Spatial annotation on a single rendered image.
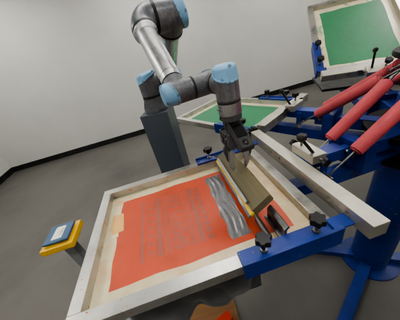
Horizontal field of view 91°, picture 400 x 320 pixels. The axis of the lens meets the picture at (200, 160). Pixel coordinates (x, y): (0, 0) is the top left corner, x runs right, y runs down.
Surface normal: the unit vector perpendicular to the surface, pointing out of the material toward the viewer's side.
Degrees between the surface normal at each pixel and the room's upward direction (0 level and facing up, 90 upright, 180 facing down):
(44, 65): 90
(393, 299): 0
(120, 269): 0
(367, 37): 32
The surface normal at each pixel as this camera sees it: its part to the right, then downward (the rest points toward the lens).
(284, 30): 0.23, 0.47
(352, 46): -0.33, -0.41
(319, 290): -0.22, -0.83
